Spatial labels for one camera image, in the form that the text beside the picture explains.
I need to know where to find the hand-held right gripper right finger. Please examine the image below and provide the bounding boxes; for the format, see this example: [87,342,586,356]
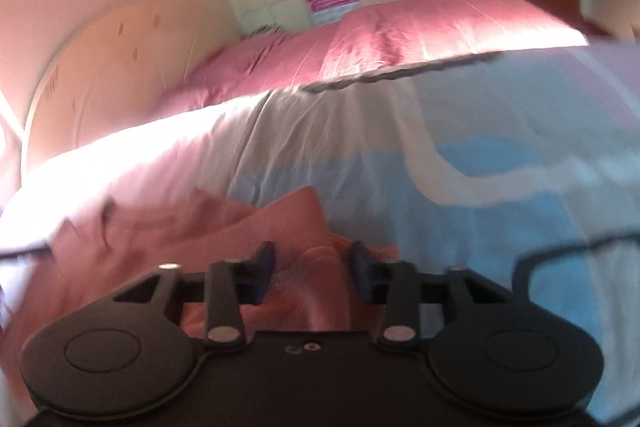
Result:
[349,241,516,353]

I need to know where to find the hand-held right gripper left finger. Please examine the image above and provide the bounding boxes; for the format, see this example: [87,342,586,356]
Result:
[112,241,276,352]

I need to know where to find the pink sweater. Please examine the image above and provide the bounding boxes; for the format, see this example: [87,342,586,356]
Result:
[0,186,401,358]

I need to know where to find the bed with blue patterned sheet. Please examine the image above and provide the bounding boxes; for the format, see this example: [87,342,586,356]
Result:
[0,44,640,427]

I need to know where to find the pink pillows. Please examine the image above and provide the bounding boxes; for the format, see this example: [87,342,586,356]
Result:
[155,0,589,118]

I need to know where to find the cream round headboard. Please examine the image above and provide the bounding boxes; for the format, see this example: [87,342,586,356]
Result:
[20,2,242,178]

